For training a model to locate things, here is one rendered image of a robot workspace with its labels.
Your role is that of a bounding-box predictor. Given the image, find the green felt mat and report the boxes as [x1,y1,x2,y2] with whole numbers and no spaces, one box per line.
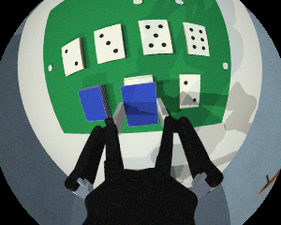
[43,0,231,134]

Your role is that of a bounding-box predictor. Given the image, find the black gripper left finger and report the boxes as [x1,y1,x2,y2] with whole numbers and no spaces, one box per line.
[65,102,126,206]

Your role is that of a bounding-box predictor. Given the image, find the blue card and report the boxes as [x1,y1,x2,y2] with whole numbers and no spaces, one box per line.
[120,82,158,127]
[78,86,107,121]

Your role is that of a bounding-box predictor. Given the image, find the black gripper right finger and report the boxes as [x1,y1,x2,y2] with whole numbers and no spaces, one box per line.
[146,97,224,206]

